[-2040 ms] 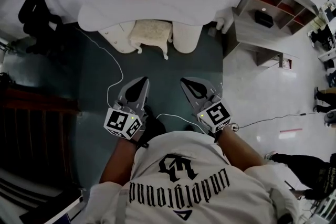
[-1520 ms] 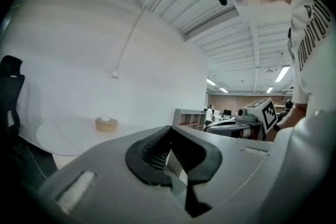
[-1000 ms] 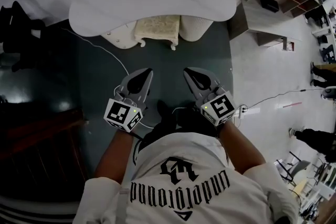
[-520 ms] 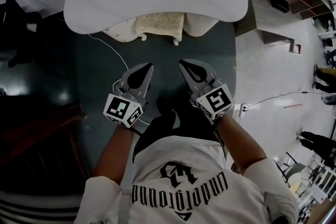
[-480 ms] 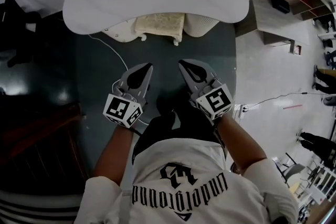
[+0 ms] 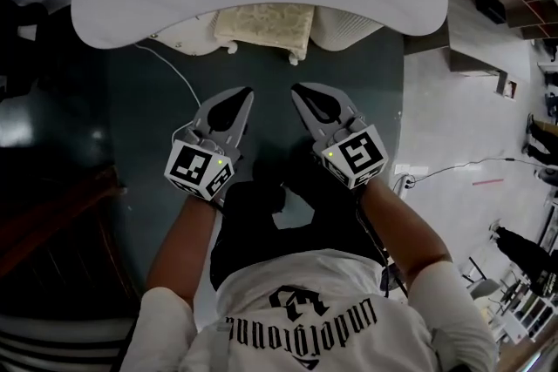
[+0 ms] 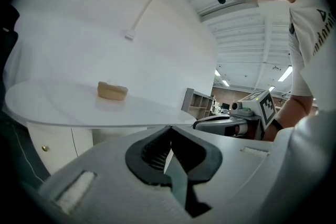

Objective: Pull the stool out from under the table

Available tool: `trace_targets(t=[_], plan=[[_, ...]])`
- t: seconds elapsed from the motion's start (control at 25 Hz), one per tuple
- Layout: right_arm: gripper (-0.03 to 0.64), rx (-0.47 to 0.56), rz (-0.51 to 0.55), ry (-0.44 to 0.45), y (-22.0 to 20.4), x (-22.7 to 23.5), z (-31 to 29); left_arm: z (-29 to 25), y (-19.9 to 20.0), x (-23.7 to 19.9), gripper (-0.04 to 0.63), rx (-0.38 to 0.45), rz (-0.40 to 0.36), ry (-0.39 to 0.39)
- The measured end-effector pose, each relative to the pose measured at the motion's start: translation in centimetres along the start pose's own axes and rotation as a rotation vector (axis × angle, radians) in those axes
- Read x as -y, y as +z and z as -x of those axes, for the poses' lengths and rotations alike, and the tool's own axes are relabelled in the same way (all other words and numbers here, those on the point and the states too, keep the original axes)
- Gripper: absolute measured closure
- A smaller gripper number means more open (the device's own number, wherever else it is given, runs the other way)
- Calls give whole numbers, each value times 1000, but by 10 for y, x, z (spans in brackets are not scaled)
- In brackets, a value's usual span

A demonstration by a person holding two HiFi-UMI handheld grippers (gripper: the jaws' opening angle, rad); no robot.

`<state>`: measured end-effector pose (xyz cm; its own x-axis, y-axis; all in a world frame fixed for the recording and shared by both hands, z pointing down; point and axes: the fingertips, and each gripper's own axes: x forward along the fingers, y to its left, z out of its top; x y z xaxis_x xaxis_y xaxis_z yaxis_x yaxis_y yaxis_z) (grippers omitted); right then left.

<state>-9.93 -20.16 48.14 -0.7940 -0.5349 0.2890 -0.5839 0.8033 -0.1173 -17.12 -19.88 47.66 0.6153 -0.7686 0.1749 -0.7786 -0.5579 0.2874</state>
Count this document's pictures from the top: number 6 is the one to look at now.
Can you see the cream upholstered stool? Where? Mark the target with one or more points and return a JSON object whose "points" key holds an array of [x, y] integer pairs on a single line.
{"points": [[266, 24]]}

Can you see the black office chair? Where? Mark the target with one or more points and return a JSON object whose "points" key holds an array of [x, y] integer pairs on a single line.
{"points": [[22, 48]]}

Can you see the grey folding chair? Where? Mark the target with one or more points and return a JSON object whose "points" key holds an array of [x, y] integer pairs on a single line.
{"points": [[484, 287]]}

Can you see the black trousers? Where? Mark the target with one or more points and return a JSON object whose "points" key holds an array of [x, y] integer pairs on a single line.
{"points": [[257, 239]]}

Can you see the person's right forearm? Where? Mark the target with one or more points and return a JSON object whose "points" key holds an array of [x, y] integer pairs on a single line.
{"points": [[401, 231]]}

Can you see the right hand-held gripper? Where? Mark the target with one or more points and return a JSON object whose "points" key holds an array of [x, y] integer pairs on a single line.
{"points": [[357, 157]]}

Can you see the white power strip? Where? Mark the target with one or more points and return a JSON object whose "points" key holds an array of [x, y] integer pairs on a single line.
{"points": [[405, 183]]}

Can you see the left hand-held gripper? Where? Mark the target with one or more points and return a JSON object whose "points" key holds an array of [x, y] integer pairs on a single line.
{"points": [[196, 165]]}

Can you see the black box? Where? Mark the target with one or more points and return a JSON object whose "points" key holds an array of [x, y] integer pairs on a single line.
{"points": [[490, 6]]}

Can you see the white printed T-shirt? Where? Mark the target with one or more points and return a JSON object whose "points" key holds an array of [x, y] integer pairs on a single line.
{"points": [[314, 344]]}

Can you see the small red white box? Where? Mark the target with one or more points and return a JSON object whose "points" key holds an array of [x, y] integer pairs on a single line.
{"points": [[511, 90]]}

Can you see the grey wooden shelf unit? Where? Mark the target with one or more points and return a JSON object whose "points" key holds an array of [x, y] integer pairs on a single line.
{"points": [[488, 43]]}

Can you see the person's left forearm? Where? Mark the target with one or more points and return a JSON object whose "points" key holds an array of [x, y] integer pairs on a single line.
{"points": [[187, 239]]}

